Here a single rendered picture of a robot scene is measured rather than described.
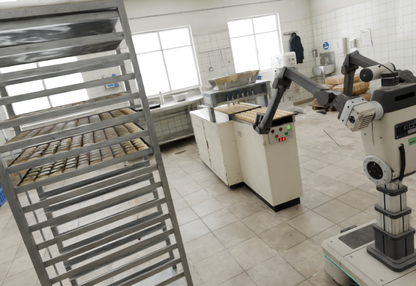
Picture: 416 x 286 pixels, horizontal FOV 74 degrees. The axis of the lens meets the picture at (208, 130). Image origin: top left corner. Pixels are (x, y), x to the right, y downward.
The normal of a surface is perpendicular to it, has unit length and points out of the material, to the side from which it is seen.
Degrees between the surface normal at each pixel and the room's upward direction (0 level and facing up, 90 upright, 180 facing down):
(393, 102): 90
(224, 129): 90
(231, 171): 90
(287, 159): 90
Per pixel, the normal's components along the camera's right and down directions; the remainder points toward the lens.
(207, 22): 0.39, 0.14
